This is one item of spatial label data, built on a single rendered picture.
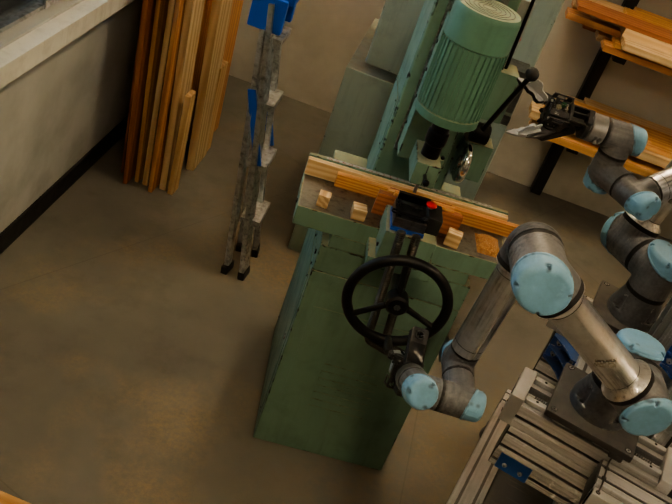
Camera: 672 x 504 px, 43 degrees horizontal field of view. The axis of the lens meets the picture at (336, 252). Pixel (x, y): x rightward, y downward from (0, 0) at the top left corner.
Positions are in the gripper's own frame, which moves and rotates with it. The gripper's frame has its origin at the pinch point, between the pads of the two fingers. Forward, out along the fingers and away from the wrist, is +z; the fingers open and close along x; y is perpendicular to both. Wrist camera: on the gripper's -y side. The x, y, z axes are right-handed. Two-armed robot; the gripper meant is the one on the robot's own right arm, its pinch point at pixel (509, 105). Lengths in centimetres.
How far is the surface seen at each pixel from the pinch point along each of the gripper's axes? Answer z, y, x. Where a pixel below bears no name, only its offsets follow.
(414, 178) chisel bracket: 14.7, -24.9, 16.6
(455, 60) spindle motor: 16.8, 3.2, -5.6
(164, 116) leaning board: 101, -149, -25
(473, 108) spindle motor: 7.7, -4.9, 1.3
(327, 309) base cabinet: 26, -49, 54
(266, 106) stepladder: 60, -94, -20
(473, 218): -6.3, -34.3, 19.5
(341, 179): 33, -34, 20
